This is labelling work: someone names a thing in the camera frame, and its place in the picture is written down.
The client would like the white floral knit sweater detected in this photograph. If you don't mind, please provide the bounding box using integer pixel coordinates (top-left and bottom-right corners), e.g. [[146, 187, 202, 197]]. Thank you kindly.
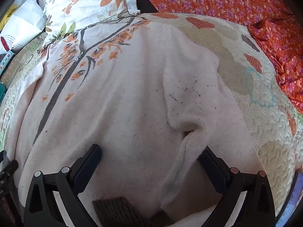
[[6, 18, 263, 221]]

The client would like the green cardboard box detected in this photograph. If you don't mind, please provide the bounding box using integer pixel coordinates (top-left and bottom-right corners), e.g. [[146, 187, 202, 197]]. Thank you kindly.
[[0, 82, 7, 104]]

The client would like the heart pattern quilted bedspread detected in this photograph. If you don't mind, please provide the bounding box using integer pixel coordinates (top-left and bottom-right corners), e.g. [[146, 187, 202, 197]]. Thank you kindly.
[[0, 12, 303, 218]]

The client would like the light blue long box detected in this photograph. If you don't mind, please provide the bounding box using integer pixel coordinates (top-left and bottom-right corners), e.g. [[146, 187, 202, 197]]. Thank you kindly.
[[0, 50, 15, 75]]

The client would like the white paper shopping bag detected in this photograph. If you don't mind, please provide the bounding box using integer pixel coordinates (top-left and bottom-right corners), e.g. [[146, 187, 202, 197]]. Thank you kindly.
[[1, 0, 47, 54]]

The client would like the yellow plastic bag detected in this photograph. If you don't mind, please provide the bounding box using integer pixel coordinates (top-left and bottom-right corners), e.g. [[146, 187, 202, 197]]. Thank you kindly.
[[0, 4, 20, 31]]

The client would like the white floral pillow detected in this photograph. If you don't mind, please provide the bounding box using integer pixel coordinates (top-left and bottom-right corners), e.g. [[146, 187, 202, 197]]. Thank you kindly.
[[43, 0, 141, 45]]

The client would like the red floral blanket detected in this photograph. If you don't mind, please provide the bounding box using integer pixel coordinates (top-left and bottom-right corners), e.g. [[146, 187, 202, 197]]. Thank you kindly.
[[149, 0, 302, 112]]

